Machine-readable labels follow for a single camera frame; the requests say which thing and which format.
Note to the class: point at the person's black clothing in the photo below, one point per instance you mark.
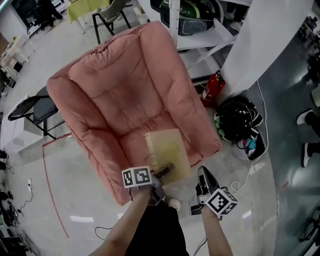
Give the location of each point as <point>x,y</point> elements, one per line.
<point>157,230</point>

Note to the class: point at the white power strip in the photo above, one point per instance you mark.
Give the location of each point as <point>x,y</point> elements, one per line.
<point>29,185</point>

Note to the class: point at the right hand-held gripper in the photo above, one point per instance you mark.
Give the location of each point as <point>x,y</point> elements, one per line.
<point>221,202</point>

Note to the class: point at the person's white shoe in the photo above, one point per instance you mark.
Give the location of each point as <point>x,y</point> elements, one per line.
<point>174,203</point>

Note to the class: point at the low white box table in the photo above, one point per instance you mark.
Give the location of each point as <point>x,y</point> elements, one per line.
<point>15,135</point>

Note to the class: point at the green tablecloth table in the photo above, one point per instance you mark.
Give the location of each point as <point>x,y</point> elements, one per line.
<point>82,7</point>

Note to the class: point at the glossy black helmet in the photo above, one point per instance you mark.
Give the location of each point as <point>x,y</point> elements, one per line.
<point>235,120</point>

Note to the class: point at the person's right forearm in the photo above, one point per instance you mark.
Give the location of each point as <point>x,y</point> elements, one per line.
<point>217,235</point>

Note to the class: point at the grey open bag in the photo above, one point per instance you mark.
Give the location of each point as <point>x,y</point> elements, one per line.
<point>257,147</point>

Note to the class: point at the person's left forearm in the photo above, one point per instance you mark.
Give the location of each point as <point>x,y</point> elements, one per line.
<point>125,225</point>

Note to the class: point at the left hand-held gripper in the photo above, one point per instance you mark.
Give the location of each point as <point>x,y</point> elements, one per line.
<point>136,176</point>

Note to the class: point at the black folding chair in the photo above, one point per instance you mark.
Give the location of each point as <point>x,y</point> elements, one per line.
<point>42,107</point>

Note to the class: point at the beige chair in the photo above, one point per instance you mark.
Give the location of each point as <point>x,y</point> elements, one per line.
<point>110,12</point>

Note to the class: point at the white metal shelf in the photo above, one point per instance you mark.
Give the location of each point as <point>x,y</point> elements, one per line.
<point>200,40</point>

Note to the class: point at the red fire extinguisher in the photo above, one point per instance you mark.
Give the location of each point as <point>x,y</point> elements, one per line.
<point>212,87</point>

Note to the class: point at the pink padded armchair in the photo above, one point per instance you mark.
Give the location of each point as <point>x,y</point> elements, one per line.
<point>125,87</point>

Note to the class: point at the beige square cushion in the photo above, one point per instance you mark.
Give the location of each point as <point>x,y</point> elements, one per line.
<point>172,150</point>

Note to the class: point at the green helmet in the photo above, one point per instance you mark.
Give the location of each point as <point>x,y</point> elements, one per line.
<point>192,12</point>

